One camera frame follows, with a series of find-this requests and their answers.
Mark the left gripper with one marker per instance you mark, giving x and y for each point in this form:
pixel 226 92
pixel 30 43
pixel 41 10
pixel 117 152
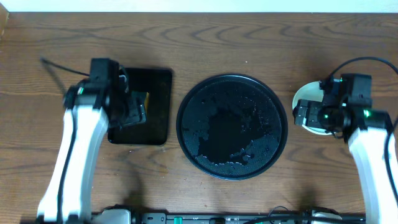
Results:
pixel 137 112

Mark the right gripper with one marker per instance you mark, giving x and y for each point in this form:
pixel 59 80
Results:
pixel 299 112

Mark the orange green scrub sponge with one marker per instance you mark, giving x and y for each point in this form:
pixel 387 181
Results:
pixel 146 101

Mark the light blue plate front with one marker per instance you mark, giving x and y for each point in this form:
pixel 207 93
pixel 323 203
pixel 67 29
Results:
pixel 310 91

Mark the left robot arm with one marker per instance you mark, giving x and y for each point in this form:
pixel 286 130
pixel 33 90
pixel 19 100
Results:
pixel 85 122

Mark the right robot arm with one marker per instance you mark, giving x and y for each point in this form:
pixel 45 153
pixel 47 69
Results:
pixel 369 136

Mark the black rectangular tray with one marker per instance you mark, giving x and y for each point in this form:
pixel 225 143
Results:
pixel 158 82

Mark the black round tray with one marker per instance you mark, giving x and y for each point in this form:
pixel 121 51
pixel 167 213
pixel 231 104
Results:
pixel 232 126

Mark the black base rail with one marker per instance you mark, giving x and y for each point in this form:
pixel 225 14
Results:
pixel 162 218

